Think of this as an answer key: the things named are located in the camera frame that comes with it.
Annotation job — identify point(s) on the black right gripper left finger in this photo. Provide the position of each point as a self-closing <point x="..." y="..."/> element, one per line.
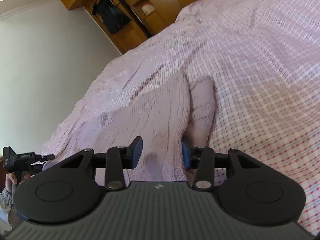
<point x="74" y="187"/>

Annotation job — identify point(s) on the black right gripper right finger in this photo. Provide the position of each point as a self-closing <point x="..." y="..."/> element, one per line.
<point x="244" y="187"/>

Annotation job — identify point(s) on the pink knitted small garment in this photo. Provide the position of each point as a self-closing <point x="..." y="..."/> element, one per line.
<point x="162" y="118"/>

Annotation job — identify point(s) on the dark hanging clothes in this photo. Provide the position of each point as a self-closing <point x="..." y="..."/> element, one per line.
<point x="113" y="18"/>

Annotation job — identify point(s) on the person's left hand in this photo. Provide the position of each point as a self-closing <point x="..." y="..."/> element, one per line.
<point x="10" y="180"/>

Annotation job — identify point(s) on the pink checkered bed cover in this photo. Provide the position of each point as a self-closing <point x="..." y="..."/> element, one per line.
<point x="263" y="59"/>

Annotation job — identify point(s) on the white item on shelf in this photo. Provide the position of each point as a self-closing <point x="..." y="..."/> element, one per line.
<point x="148" y="8"/>

